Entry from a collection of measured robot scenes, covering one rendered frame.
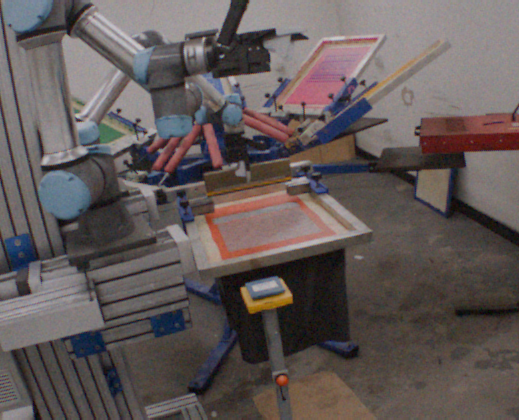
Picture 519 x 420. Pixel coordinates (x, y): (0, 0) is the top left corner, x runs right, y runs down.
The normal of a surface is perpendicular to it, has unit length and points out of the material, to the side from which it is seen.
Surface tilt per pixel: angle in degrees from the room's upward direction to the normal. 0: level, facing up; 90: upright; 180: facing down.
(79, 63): 90
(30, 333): 90
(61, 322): 90
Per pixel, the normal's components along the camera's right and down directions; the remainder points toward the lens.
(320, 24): 0.21, 0.29
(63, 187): -0.07, 0.45
